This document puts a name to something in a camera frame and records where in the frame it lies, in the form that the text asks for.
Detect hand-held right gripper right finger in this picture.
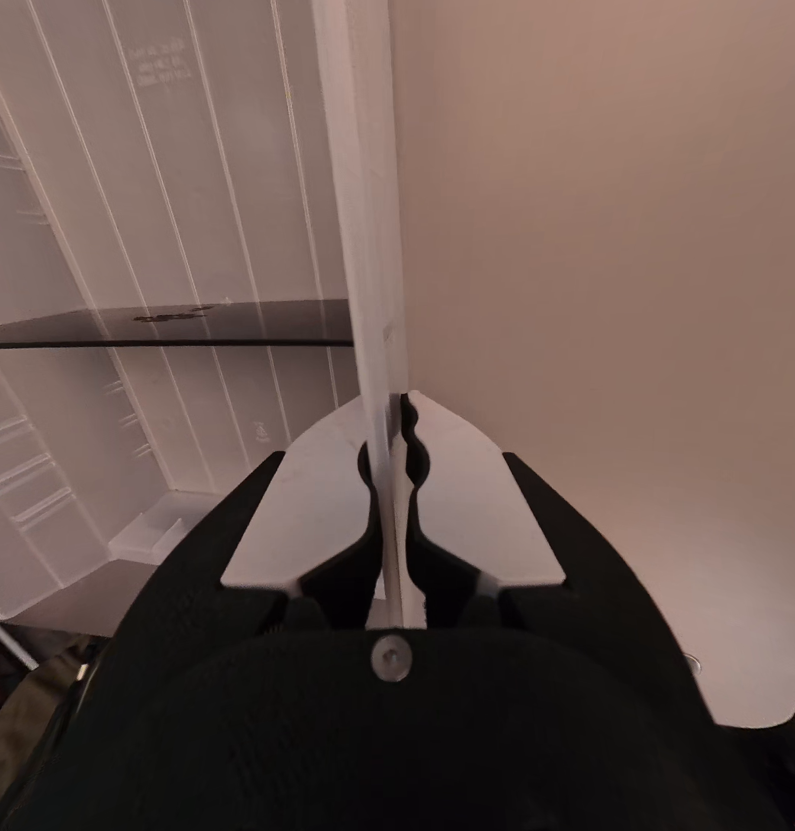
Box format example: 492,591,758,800
400,391,568,611

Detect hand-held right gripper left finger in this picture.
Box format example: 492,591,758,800
221,395,381,608

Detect clear plastic storage bin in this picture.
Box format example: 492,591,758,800
0,0,412,629

